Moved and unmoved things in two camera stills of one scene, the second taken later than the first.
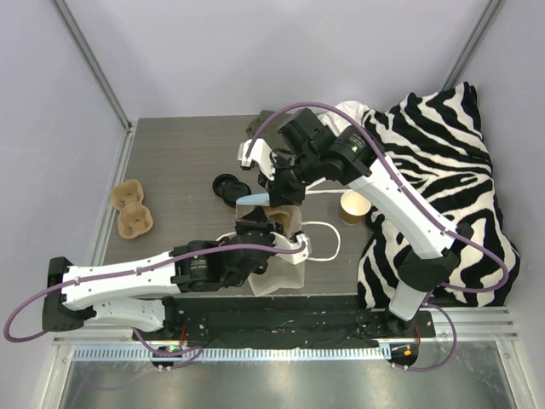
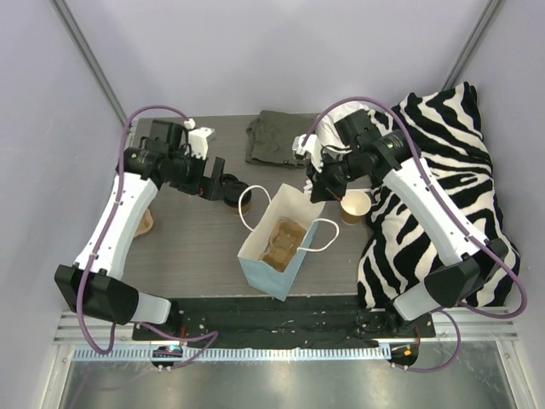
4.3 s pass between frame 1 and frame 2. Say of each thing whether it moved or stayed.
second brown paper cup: stayed
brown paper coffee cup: moved
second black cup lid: stayed
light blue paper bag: moved
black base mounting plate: stayed
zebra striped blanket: stayed
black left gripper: moved
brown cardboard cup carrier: moved
